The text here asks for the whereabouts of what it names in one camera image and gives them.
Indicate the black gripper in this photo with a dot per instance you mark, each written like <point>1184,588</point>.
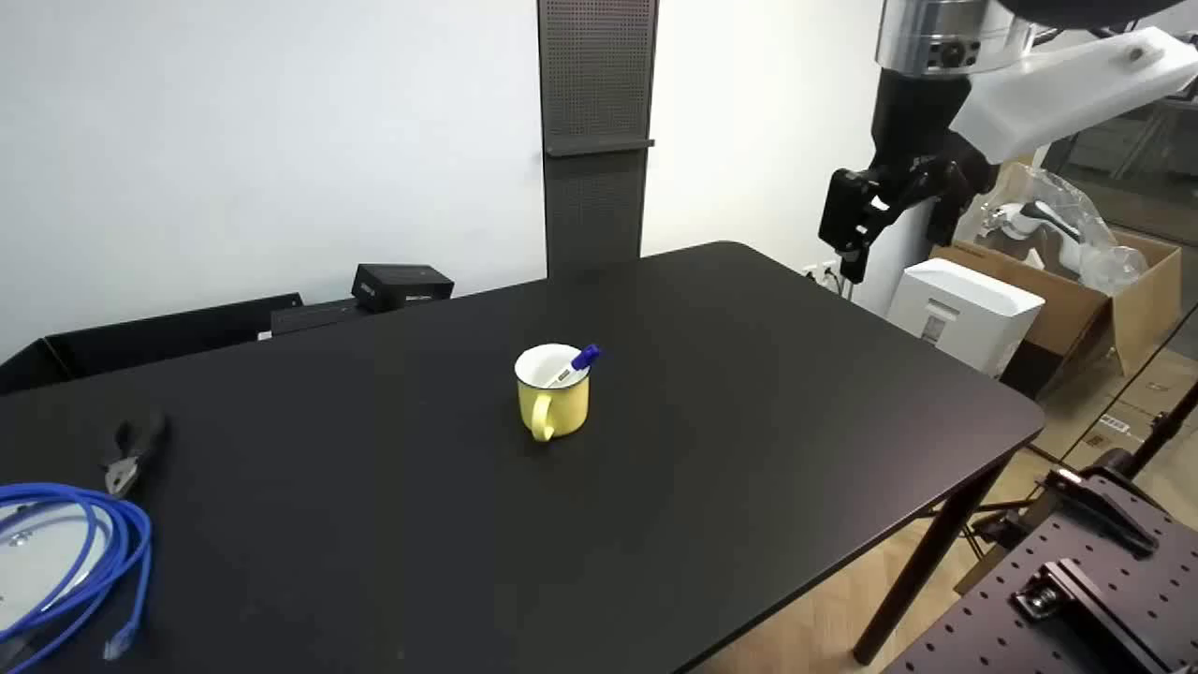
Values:
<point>923,138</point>

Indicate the blue capped white marker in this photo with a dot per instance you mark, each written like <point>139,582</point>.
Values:
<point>577,366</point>

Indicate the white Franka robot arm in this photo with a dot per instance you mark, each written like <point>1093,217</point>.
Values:
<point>1073,88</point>

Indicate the yellow enamel mug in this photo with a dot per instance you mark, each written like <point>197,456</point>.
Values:
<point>551,402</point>

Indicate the white plastic device box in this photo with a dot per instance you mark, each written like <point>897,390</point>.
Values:
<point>964,311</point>

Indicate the clear plastic bag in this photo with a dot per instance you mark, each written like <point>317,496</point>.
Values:
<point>1060,217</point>

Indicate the brown cardboard box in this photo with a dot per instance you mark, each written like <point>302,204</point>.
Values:
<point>1125,304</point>

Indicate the dark grey vertical pillar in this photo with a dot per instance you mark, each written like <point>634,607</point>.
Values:
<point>595,125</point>

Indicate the black table leg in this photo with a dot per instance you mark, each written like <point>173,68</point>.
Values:
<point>926,563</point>

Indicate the black slanted stand leg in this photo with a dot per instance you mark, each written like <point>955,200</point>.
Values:
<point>1163,431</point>

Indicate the black perforated breadboard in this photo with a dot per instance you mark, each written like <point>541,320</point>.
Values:
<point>984,622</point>

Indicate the small black box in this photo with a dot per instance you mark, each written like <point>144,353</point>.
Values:
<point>396,286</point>

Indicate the long black tray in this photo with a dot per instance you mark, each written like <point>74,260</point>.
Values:
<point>136,336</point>

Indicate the black clamp bracket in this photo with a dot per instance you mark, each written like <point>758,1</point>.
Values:
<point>1080,604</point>
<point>1100,511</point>

